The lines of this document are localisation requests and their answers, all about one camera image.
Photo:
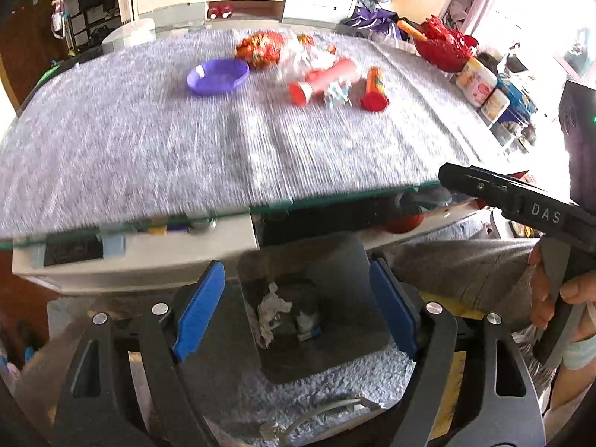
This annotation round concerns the grey table cloth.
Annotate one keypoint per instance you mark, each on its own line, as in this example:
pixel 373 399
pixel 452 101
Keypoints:
pixel 139 139

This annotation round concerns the red pink cylindrical tube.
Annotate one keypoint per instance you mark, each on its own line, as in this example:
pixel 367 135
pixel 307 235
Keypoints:
pixel 333 74

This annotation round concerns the grey trash bin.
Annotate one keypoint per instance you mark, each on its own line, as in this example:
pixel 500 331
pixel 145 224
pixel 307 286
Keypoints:
pixel 344 288

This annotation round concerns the red toy car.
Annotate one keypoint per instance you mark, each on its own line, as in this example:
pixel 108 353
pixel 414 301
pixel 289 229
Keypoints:
pixel 220 11

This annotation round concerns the small blue white wrapper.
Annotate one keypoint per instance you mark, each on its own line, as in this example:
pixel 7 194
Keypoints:
pixel 337 94

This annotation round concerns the person's light shorts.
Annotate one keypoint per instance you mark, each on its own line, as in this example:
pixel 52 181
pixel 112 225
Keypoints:
pixel 579 354

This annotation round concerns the white rounded container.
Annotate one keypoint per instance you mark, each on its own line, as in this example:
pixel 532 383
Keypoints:
pixel 128 35

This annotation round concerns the red plastic basket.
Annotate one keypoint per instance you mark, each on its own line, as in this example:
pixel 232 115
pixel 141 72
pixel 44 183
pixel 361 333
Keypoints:
pixel 444 53

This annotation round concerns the grey ribbed fabric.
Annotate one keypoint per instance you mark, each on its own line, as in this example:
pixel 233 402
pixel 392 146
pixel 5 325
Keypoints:
pixel 461 265

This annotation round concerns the black shelf unit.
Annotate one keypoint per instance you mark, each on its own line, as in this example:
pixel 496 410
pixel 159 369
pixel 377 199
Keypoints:
pixel 84 18

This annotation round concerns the small white blue scrap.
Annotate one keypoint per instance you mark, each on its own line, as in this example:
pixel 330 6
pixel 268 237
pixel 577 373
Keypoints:
pixel 307 326

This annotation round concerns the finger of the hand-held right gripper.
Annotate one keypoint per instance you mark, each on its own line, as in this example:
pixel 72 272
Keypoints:
pixel 470 184

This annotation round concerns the small white printed jar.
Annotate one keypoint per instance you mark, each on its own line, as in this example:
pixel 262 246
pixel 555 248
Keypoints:
pixel 494 106

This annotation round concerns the red gold snack wrapper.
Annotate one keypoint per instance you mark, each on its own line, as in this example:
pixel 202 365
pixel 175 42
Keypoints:
pixel 260 50

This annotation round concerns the white tissue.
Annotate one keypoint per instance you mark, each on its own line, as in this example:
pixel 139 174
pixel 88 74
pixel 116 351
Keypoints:
pixel 272 312

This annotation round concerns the purple plastic bowl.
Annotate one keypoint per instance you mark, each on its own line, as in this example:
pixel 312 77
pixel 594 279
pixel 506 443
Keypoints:
pixel 218 77

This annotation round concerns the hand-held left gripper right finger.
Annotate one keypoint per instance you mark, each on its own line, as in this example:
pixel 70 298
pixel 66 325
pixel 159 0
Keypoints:
pixel 395 309

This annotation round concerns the white metal hook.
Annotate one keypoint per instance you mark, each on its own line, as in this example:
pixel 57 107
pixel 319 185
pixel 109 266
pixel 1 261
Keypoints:
pixel 321 407

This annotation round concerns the yellow plush cloth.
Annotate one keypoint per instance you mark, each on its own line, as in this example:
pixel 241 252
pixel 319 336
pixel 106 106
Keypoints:
pixel 442 300

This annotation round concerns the white under-table shelf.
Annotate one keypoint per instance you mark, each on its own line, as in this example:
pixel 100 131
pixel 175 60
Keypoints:
pixel 153 260

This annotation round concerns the light grey fluffy rug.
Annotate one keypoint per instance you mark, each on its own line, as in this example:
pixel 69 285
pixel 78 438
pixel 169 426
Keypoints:
pixel 326 391

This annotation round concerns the light blue plastic bracket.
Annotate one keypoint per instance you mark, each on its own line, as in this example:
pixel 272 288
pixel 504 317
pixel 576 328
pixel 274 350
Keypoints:
pixel 114 244

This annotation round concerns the orange tube with red cap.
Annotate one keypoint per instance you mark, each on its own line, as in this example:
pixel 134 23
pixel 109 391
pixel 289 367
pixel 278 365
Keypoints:
pixel 375 91

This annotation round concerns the clear plastic bag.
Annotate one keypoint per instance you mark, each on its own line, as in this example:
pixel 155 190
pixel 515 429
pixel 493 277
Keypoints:
pixel 298 56

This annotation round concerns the blue printed box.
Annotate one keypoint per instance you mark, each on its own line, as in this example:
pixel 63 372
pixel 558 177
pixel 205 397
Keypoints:
pixel 514 98

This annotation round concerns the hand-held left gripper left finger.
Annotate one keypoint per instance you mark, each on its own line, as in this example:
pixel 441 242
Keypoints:
pixel 199 309

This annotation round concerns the person's right hand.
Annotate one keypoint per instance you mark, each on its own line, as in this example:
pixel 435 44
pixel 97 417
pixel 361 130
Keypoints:
pixel 581 291

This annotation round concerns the purple cloth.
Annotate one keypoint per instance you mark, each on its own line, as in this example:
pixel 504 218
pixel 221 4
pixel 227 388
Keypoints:
pixel 372 23

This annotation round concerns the orange toy carrot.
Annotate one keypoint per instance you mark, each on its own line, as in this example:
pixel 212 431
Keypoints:
pixel 410 29

